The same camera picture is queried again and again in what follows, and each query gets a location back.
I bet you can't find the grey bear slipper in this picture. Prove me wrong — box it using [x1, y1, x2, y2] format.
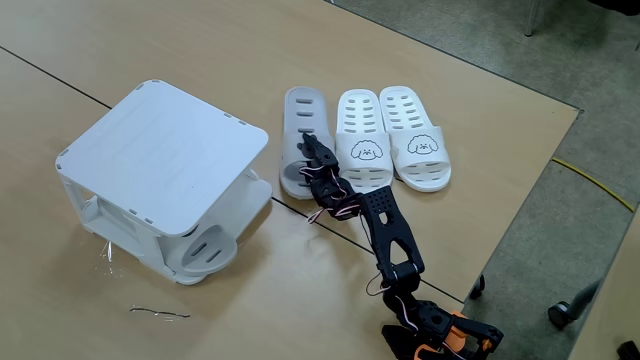
[278, 85, 337, 201]
[162, 223, 239, 277]

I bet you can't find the white dog slipper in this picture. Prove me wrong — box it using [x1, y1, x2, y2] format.
[335, 88, 395, 195]
[378, 85, 453, 194]

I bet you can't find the white two-tier shoe rack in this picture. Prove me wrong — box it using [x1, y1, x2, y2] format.
[54, 78, 274, 286]

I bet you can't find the black table caster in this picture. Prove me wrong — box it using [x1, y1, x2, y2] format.
[468, 273, 486, 301]

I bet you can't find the long clear tape strip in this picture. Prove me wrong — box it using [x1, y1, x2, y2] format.
[128, 305, 192, 322]

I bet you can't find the crumpled clear tape scrap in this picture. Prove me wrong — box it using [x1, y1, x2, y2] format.
[98, 238, 125, 279]

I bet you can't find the metal chair leg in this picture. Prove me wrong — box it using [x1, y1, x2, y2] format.
[523, 0, 545, 38]

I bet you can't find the black chair wheel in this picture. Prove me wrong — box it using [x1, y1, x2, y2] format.
[547, 300, 575, 330]

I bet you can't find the grey chair base leg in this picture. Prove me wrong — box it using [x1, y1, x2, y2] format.
[567, 278, 603, 321]

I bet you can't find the black caster wheel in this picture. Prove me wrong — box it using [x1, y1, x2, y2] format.
[616, 339, 640, 360]

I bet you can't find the yellow floor cable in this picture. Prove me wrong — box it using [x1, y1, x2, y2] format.
[551, 157, 636, 214]

